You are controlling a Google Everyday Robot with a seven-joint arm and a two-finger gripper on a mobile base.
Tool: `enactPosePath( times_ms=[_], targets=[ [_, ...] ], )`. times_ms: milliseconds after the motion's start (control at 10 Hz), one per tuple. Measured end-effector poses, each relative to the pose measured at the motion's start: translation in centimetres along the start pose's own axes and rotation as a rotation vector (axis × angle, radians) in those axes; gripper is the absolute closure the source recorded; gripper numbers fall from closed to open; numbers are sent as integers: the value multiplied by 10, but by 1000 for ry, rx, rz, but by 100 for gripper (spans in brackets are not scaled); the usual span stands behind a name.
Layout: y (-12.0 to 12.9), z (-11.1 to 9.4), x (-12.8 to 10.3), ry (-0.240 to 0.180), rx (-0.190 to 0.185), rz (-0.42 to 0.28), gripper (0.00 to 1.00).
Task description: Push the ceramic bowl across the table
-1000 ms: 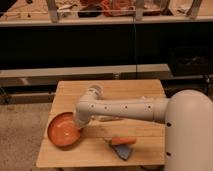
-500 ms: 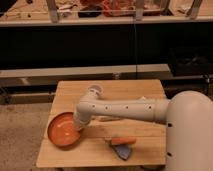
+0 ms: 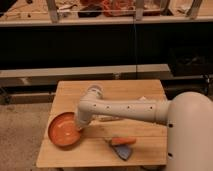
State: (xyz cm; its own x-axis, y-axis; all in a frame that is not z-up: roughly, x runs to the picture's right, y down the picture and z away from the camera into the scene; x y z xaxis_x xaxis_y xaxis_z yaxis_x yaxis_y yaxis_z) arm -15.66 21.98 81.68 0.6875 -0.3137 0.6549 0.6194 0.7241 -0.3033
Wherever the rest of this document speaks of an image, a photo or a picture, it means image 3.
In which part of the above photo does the orange ceramic bowl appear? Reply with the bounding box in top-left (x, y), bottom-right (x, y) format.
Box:
top-left (48, 112), bottom-right (81, 147)

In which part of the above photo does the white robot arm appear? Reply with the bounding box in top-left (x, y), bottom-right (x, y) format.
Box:
top-left (75, 86), bottom-right (213, 171)

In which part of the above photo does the white plastic bottle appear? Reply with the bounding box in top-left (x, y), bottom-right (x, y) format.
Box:
top-left (96, 115), bottom-right (122, 122)

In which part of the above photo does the wooden table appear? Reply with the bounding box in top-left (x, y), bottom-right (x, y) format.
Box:
top-left (36, 80), bottom-right (166, 168)

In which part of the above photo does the blue sponge cloth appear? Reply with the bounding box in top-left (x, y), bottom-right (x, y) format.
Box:
top-left (113, 145), bottom-right (133, 161)

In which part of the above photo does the grey metal bench rail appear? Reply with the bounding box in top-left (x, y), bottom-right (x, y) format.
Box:
top-left (0, 64), bottom-right (170, 87)

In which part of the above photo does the orange handled scraper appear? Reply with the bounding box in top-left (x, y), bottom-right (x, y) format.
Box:
top-left (105, 137), bottom-right (136, 146)

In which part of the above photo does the black hanging cable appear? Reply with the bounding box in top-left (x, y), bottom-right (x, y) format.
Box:
top-left (132, 16), bottom-right (139, 80)

